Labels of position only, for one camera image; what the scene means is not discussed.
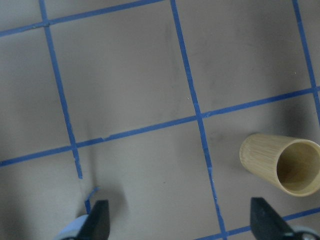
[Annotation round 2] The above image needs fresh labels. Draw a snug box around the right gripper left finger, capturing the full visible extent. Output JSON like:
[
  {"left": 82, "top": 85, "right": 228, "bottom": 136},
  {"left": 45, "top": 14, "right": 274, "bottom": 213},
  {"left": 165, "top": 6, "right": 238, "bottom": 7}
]
[{"left": 75, "top": 200, "right": 111, "bottom": 240}]

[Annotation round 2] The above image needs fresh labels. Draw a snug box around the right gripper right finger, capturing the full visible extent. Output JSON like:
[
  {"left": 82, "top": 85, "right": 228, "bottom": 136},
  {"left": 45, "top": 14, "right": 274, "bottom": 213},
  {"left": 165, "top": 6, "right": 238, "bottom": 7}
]
[{"left": 250, "top": 197, "right": 296, "bottom": 240}]

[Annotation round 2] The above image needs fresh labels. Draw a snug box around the light blue cup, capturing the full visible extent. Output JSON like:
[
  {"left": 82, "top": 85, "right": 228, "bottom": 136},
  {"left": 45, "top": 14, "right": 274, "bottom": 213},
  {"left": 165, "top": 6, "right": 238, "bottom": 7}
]
[{"left": 53, "top": 214, "right": 89, "bottom": 240}]

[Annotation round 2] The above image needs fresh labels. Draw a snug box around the bamboo chopstick holder cup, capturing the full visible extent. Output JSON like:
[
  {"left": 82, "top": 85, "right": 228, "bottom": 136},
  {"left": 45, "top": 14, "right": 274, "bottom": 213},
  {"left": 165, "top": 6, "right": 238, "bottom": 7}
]
[{"left": 239, "top": 133, "right": 320, "bottom": 197}]

